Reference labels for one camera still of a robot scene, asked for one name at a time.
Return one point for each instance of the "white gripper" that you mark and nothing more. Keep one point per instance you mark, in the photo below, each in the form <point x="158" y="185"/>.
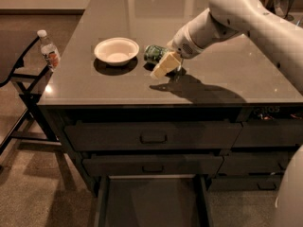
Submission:
<point x="183" y="44"/>

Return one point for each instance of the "green soda can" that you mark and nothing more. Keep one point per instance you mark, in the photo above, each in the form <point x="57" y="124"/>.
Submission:
<point x="154" y="53"/>

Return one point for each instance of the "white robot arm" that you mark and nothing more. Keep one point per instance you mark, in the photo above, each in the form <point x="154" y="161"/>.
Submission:
<point x="279" y="40"/>

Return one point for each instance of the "top left drawer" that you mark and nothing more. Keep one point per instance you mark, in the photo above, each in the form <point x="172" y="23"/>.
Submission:
<point x="152" y="135"/>

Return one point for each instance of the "middle right drawer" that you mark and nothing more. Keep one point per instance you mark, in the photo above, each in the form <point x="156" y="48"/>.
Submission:
<point x="255" y="163"/>

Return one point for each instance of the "middle left drawer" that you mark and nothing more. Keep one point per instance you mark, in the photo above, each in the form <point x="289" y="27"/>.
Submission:
<point x="153" y="164"/>

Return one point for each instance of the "bottom right drawer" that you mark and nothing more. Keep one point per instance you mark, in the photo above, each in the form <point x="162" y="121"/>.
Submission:
<point x="244" y="183"/>

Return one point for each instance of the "open bottom left drawer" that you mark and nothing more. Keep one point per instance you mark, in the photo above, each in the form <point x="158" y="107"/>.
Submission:
<point x="153" y="201"/>

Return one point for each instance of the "white paper bowl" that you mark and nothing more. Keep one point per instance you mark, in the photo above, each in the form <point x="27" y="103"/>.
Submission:
<point x="116" y="51"/>

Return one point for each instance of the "dark counter cabinet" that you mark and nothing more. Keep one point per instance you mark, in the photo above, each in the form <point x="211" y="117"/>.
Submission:
<point x="231" y="81"/>

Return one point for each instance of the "clear plastic water bottle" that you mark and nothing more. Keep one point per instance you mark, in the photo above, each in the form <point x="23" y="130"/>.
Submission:
<point x="49" y="50"/>

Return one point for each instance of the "black metal chair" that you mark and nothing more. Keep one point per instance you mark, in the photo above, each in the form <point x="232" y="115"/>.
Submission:
<point x="14" y="45"/>

